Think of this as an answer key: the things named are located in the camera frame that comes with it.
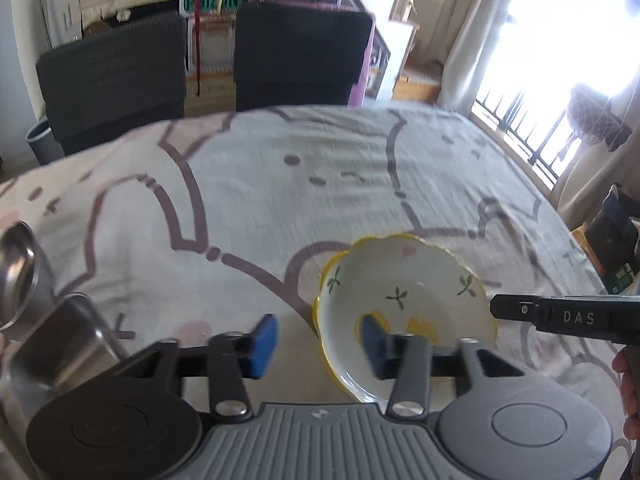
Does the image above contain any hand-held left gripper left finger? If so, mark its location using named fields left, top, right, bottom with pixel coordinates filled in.
left=120, top=314, right=278, bottom=422

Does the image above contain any bunny print tablecloth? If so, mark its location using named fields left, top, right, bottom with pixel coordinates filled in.
left=0, top=105, right=640, bottom=480

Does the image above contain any beige curtain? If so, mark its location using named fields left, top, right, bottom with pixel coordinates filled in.
left=440, top=7, right=516, bottom=128

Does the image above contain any hanging net bag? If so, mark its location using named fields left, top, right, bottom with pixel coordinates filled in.
left=567, top=85, right=633, bottom=153

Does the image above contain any teal framed sign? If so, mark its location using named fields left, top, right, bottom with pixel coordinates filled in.
left=179, top=0, right=249, bottom=13

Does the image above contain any black window railing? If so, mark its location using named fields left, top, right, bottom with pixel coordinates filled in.
left=472, top=95, right=566, bottom=193

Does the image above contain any round stainless steel bowl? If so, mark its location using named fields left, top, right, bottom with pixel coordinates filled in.
left=0, top=221, right=57, bottom=335

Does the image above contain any person's right hand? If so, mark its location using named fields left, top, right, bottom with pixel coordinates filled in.
left=613, top=345, right=640, bottom=441

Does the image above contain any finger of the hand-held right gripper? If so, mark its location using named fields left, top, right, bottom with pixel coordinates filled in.
left=490, top=294, right=539, bottom=322

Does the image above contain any floral yellow-rimmed ceramic bowl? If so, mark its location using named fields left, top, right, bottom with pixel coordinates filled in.
left=312, top=234, right=501, bottom=403

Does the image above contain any dark grey chair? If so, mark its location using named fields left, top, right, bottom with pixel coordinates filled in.
left=234, top=2, right=375, bottom=112
left=35, top=10, right=188, bottom=157

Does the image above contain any grey trash bin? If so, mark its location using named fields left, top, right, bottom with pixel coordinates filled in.
left=25, top=119, right=66, bottom=166

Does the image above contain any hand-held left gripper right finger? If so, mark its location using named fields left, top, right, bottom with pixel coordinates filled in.
left=361, top=314, right=526, bottom=418

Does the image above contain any square stainless steel bowl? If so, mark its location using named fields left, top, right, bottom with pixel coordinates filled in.
left=7, top=292, right=126, bottom=408

